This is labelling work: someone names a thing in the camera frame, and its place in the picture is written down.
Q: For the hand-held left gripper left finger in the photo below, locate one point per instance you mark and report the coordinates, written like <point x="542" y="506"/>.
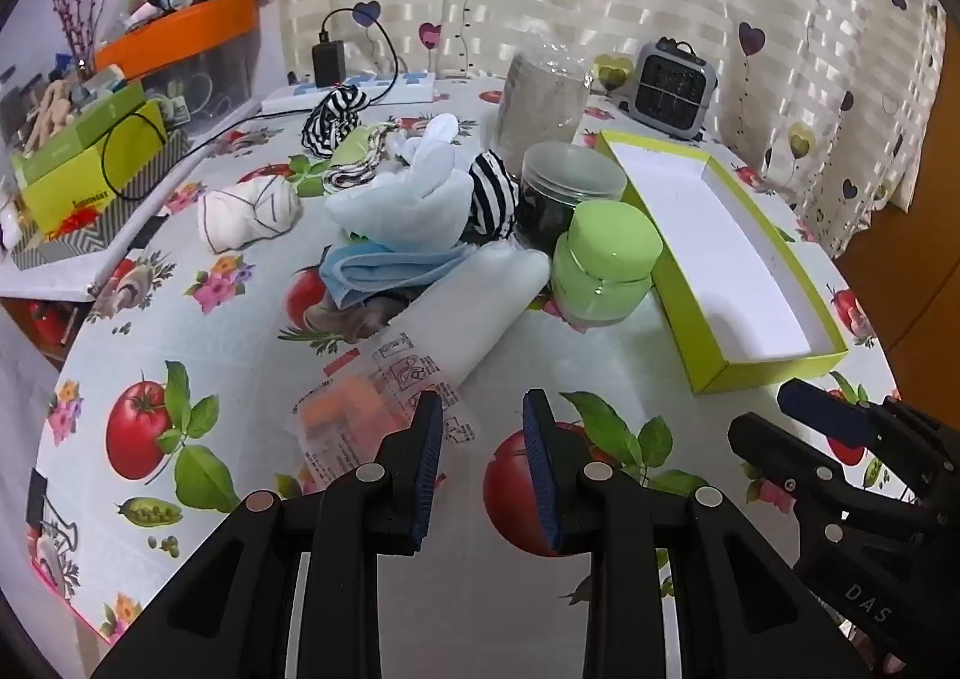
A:
<point x="426" y="469"/>

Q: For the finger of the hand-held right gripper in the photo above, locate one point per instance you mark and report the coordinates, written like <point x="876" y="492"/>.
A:
<point x="765" y="450"/>
<point x="821" y="409"/>

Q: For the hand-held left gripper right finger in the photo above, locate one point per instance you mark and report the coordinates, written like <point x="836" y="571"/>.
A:
<point x="540" y="469"/>

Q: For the clear printed plastic bag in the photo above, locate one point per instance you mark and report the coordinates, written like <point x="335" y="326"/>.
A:
<point x="352" y="416"/>

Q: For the long white packet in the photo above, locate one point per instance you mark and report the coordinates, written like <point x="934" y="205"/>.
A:
<point x="480" y="296"/>

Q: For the lime green cardboard box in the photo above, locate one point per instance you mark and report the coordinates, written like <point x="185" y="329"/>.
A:
<point x="720" y="251"/>

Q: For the blue face mask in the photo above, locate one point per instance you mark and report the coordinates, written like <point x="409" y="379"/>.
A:
<point x="382" y="266"/>

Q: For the pale blue cloth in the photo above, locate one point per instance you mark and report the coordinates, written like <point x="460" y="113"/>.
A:
<point x="405" y="206"/>

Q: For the black white striped sock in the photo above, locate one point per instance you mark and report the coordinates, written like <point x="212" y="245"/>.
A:
<point x="337" y="109"/>
<point x="495" y="195"/>

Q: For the white sock with grey lines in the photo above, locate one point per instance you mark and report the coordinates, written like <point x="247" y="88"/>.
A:
<point x="247" y="214"/>

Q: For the green cloth with patterned trim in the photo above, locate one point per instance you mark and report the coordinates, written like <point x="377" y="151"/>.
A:
<point x="360" y="150"/>

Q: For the grey brown cloth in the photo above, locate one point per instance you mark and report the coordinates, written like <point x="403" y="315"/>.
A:
<point x="360" y="322"/>

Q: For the brown wooden cabinet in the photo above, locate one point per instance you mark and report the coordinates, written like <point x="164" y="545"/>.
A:
<point x="915" y="274"/>

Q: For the green lid jar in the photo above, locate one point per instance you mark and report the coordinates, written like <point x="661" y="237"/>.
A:
<point x="607" y="244"/>

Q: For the clear lid dark jar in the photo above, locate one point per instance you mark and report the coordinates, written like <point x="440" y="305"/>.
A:
<point x="570" y="172"/>

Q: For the small grey space heater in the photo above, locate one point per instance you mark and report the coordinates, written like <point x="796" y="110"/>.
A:
<point x="667" y="90"/>

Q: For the tall clear plastic jar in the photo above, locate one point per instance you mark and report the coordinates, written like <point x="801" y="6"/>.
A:
<point x="536" y="101"/>

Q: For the white blue power strip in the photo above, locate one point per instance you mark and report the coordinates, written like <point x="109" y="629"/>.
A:
<point x="405" y="86"/>

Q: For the grey chevron pattern box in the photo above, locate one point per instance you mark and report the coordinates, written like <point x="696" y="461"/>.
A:
<point x="75" y="244"/>

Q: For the black charger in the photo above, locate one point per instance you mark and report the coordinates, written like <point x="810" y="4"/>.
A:
<point x="328" y="62"/>

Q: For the yellow green carton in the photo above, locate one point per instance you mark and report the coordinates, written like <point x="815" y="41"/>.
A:
<point x="82" y="184"/>

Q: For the dark green carton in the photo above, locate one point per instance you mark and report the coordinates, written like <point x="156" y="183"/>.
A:
<point x="82" y="124"/>

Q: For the orange lid storage box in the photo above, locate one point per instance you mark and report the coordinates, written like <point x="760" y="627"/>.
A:
<point x="180" y="22"/>

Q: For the wooden mannequin figure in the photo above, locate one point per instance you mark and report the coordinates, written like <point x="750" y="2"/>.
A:
<point x="52" y="101"/>

